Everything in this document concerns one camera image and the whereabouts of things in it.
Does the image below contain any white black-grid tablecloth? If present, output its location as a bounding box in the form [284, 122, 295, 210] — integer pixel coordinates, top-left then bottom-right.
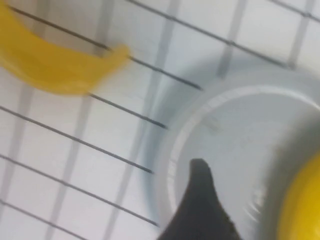
[0, 0, 320, 240]

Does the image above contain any grey round plate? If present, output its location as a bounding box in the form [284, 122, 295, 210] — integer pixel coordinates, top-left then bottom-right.
[143, 72, 320, 240]

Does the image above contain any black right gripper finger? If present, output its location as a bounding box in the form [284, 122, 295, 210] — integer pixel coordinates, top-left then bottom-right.
[159, 157, 248, 240]

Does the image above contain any yellow banana with straight stem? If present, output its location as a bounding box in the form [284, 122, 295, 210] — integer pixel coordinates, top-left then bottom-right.
[277, 152, 320, 240]

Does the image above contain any yellow banana with curved stem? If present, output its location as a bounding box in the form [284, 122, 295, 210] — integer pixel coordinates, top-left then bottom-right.
[0, 1, 131, 96]

